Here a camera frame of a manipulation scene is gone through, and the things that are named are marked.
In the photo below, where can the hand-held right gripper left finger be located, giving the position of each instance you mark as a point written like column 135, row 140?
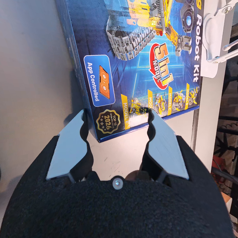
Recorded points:
column 68, row 152

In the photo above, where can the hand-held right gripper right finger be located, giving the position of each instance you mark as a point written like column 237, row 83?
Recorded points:
column 165, row 150

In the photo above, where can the blue cardboard kit box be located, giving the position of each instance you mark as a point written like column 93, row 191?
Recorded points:
column 139, row 65

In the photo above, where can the grey desk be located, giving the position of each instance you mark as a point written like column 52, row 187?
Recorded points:
column 33, row 83

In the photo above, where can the person's right hand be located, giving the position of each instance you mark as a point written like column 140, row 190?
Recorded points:
column 133, row 175

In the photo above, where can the white document stand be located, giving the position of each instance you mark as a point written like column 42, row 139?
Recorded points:
column 212, row 37

